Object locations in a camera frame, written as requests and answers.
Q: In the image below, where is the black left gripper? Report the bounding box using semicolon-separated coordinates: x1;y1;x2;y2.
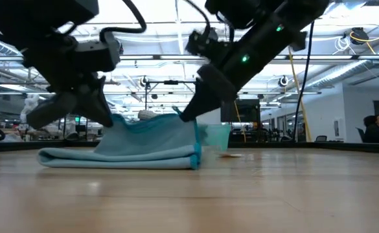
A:
22;35;115;130

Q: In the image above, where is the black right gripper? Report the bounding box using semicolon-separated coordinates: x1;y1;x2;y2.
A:
179;19;308;124

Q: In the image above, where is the light blue microfiber towel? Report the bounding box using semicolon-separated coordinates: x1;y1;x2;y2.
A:
37;105;207;171

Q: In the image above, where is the white pillar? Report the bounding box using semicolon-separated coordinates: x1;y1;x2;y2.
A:
196;108;222;126

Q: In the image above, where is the black monitor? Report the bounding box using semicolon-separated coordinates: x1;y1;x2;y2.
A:
220;98;262;124

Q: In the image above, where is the teal translucent plastic bin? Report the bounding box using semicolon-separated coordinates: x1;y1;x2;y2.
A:
203;124;233;152

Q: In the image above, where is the long ceiling light bar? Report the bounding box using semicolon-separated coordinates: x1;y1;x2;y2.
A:
0;54;379;63

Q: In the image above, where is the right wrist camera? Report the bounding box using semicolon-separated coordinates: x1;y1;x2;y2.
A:
185;28;234;67

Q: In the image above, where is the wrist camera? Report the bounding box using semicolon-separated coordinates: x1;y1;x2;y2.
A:
75;31;124;74
185;28;234;67

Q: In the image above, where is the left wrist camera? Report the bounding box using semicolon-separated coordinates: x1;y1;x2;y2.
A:
75;31;124;74

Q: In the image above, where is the black distant gantry frame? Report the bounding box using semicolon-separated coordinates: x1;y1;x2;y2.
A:
143;80;197;111

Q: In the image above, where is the yellow hanging cable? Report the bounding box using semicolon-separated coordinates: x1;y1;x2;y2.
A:
288;47;312;143

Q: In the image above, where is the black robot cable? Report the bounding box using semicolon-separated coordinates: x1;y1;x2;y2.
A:
292;21;316;142

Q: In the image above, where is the white wall dispenser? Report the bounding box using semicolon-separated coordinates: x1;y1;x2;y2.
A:
333;117;345;139

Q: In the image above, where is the silver ventilation duct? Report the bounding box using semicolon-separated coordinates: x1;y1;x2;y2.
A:
305;38;379;93

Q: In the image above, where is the black aluminium table frame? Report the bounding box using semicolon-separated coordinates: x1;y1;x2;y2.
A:
0;140;379;155

